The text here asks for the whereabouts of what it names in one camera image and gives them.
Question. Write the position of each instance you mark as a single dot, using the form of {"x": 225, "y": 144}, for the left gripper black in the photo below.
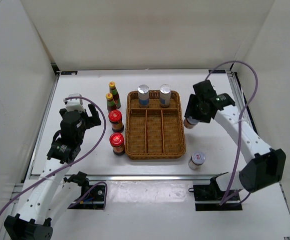
{"x": 93, "y": 120}

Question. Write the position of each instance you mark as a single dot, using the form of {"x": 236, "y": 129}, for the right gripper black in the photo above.
{"x": 190, "y": 111}

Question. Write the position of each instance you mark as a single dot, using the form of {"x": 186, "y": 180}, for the white-lid spice jar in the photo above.
{"x": 196, "y": 160}
{"x": 189, "y": 122}

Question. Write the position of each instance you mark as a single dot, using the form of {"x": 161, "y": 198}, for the blue-label pellet jar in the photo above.
{"x": 164, "y": 95}
{"x": 143, "y": 96}

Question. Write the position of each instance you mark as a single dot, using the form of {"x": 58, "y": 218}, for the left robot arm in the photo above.
{"x": 54, "y": 193}

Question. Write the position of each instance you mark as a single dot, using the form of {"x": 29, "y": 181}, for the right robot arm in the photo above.
{"x": 264, "y": 165}

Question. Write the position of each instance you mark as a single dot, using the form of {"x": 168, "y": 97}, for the near yellow-cap sauce bottle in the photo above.
{"x": 111, "y": 105}

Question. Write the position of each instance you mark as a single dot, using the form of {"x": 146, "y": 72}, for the yellow-cap sauce bottle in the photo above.
{"x": 111, "y": 105}
{"x": 114, "y": 91}

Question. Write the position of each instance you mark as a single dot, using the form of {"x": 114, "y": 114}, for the far red-lid chili jar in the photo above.
{"x": 115, "y": 118}

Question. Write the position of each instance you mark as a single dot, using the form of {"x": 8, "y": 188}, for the red-lid chili jar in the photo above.
{"x": 115, "y": 118}
{"x": 117, "y": 142}

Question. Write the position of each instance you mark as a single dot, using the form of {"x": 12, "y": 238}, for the far yellow-cap sauce bottle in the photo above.
{"x": 114, "y": 91}

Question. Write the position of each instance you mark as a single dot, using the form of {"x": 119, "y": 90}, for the near red-lid chili jar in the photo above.
{"x": 117, "y": 142}

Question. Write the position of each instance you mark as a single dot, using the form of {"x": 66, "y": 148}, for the wicker basket tray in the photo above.
{"x": 155, "y": 132}

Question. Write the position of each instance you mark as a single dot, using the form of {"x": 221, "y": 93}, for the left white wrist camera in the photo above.
{"x": 74, "y": 104}

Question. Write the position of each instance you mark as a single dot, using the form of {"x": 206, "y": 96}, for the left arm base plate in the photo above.
{"x": 93, "y": 197}

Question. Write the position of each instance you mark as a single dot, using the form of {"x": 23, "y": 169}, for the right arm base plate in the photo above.
{"x": 206, "y": 201}

